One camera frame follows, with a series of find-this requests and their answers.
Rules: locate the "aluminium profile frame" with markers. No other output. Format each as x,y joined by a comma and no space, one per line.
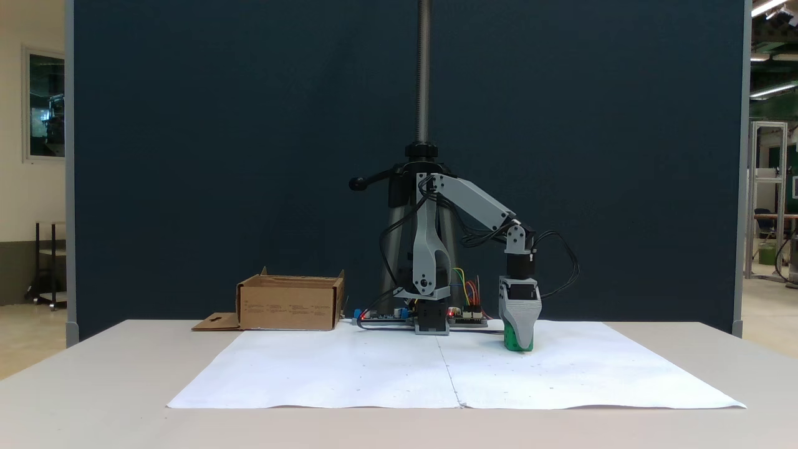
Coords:
751,199

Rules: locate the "ceiling strip light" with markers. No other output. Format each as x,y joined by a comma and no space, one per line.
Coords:
773,90
770,6

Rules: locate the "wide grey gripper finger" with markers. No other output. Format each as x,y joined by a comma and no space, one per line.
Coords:
520,315

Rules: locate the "blue circuit board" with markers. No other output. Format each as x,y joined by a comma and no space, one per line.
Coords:
380,317

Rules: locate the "black tripod with metal pole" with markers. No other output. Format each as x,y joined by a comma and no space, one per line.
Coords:
424,75

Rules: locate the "dark blue partition panel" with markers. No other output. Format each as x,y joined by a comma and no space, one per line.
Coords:
218,156

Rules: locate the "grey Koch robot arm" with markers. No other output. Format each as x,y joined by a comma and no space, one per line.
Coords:
427,249

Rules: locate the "framed wall window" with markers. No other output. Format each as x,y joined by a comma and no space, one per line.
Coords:
47,106

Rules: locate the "brown cardboard box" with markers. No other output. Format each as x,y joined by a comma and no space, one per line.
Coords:
287,308

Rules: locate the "white paper sheet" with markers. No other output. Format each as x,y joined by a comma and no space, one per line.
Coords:
374,374

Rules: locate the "black shelf cart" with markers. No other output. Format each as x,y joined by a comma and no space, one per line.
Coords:
38,268

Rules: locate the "green die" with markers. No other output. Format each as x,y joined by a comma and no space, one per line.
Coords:
510,343

